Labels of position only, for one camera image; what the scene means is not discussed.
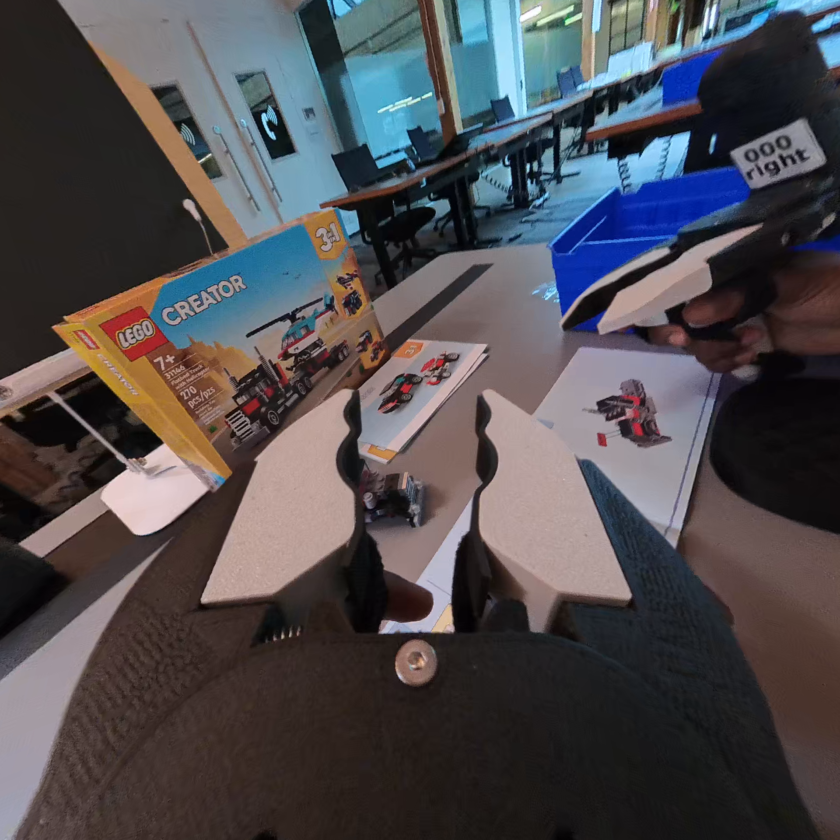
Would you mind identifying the person's right hand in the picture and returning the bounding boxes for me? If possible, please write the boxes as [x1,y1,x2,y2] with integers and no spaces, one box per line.
[646,251,840,376]

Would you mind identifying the long office desk row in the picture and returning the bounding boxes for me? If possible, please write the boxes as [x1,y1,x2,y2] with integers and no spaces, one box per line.
[320,39,723,290]

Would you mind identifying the small white cord knob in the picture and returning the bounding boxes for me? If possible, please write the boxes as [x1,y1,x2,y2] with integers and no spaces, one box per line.
[182,199,214,257]

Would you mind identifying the person's left hand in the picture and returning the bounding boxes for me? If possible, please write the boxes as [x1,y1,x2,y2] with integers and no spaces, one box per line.
[384,571,435,623]

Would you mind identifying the closed instruction booklets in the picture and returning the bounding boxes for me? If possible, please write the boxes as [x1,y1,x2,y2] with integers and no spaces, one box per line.
[357,340,490,463]

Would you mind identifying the white round pad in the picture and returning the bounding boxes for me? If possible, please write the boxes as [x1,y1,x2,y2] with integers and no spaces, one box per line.
[100,445,221,537]

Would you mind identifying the large lego set box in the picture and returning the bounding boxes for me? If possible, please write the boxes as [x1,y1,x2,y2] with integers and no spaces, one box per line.
[52,209,388,492]

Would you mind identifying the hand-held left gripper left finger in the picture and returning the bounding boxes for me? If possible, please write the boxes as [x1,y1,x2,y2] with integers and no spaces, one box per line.
[200,389,389,634]

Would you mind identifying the open instruction booklet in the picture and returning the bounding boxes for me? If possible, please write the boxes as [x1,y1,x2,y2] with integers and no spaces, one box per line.
[381,346,723,634]

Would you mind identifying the blue plastic bin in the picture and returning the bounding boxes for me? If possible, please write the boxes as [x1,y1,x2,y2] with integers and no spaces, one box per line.
[550,166,752,336]

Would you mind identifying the adjacent wooden desk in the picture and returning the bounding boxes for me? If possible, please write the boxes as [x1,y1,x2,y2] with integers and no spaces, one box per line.
[0,348,99,421]

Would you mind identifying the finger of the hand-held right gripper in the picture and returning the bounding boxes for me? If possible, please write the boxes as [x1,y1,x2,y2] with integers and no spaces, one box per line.
[560,225,765,331]
[597,246,716,336]

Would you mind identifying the white booth door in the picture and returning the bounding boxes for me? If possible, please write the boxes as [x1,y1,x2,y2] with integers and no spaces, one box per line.
[233,69,299,206]
[150,82,227,183]

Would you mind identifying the black board panel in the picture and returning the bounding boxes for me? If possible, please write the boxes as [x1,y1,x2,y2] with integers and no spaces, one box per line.
[0,0,231,382]

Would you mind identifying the black cube device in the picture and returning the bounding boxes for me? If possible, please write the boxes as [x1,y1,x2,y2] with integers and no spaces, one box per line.
[0,538,67,637]

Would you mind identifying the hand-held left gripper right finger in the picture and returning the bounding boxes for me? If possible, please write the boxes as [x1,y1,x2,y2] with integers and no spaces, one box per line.
[453,389,634,634]

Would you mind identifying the black red lego truck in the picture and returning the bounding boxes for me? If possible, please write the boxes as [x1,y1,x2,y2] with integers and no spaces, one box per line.
[361,459,427,529]

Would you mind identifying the black wrist rest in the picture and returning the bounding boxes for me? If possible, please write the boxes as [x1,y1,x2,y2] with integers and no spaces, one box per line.
[710,387,840,534]

